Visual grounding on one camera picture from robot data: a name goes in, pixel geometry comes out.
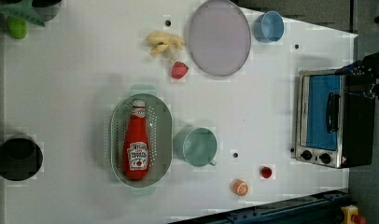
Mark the red ketchup bottle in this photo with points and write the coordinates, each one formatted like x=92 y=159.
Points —
x=135 y=153

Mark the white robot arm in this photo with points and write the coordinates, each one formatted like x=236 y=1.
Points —
x=362 y=77

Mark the green oval strainer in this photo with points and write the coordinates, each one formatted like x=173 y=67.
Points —
x=159 y=133

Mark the green mug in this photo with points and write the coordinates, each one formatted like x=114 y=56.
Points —
x=197 y=146

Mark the peeled banana toy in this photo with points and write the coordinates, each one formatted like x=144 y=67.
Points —
x=165 y=43

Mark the grey round plate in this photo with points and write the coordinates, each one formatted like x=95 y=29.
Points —
x=219 y=37

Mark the orange slice toy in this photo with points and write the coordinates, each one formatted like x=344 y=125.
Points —
x=240 y=187

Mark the small red strawberry toy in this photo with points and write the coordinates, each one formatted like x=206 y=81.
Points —
x=266 y=172

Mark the silver toaster oven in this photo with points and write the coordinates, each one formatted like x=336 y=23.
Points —
x=334 y=126

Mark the black cup with funnel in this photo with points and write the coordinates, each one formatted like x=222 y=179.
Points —
x=47 y=9

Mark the black cylinder container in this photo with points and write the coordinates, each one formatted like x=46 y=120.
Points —
x=20 y=159

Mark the yellow red clamp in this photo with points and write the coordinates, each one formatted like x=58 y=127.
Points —
x=351 y=215

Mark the green funnel tool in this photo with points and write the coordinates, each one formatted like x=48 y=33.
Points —
x=18 y=15

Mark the blue metal frame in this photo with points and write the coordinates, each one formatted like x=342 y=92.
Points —
x=321 y=208

